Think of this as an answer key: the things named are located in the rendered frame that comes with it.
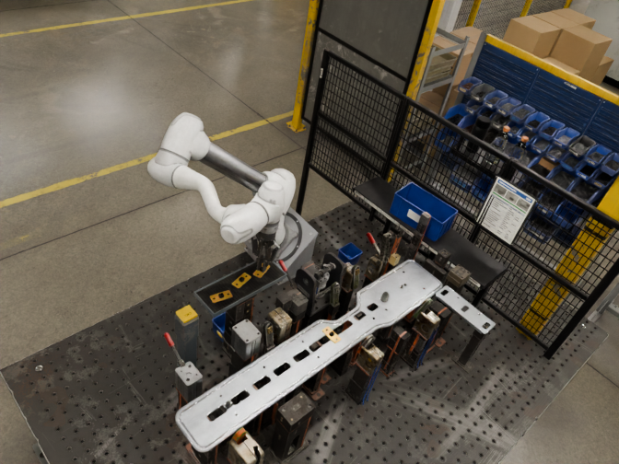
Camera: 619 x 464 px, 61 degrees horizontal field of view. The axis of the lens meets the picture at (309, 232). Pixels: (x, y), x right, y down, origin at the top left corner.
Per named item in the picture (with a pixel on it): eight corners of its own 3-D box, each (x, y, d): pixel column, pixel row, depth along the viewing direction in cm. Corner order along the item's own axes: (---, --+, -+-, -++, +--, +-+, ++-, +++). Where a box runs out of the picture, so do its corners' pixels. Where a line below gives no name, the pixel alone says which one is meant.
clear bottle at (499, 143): (493, 167, 257) (509, 132, 244) (482, 160, 260) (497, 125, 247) (499, 163, 261) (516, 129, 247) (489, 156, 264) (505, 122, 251)
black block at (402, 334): (388, 382, 243) (405, 345, 224) (371, 365, 248) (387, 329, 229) (399, 373, 248) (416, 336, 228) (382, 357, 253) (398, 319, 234)
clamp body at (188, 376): (186, 438, 209) (185, 390, 185) (170, 417, 215) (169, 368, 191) (206, 424, 215) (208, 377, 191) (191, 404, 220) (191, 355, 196)
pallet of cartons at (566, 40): (531, 140, 586) (577, 50, 516) (474, 106, 627) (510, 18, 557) (583, 117, 651) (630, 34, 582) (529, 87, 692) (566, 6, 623)
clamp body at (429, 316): (412, 373, 249) (435, 329, 226) (393, 356, 254) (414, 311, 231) (424, 364, 254) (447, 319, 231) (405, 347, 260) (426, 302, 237)
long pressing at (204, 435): (204, 463, 175) (204, 461, 174) (169, 413, 186) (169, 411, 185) (445, 286, 254) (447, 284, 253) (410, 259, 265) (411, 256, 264)
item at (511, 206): (510, 247, 259) (538, 199, 238) (473, 221, 269) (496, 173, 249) (512, 246, 260) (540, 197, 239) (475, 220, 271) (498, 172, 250)
